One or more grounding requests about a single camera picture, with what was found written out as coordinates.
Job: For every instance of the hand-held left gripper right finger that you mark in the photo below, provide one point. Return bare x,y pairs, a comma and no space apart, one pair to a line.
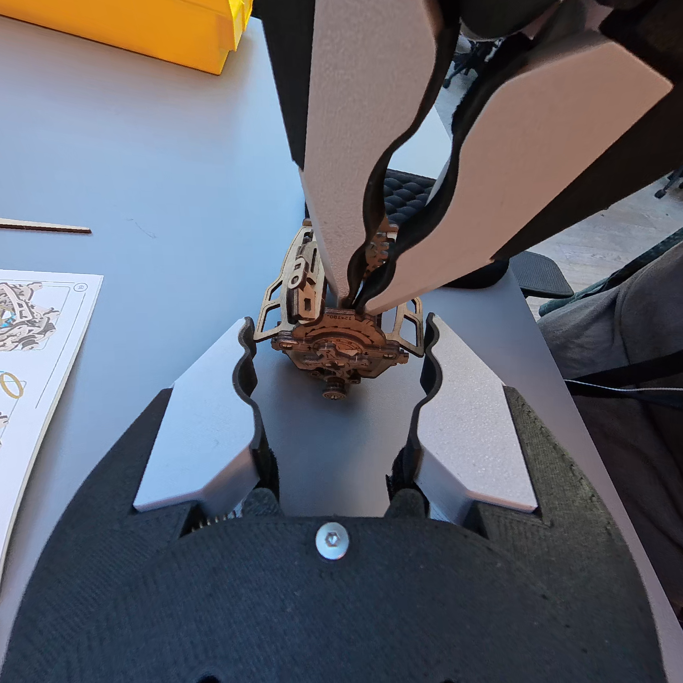
469,427

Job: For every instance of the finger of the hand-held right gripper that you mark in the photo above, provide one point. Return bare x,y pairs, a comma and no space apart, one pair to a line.
523,170
363,106

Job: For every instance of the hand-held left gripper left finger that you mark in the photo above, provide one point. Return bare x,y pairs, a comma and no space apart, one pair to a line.
203,421

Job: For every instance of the brown wooden mechanical model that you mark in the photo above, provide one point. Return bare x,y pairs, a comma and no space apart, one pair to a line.
331,341

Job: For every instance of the distant black chair base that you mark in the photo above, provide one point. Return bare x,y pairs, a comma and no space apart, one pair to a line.
671,184

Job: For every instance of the black mesh office chair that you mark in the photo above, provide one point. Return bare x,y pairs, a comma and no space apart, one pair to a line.
539,275

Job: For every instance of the distant black office chair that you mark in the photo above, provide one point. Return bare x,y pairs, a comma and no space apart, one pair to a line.
461,66

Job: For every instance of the yellow plastic bin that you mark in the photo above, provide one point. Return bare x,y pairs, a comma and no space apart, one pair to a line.
243,16
133,26

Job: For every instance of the person's grey clothing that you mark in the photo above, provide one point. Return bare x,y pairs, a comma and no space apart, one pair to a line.
629,331

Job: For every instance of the white instruction booklet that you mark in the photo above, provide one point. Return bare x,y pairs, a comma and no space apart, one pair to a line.
37,373

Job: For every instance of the thin wooden strip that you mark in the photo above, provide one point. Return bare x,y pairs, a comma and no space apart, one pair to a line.
48,227

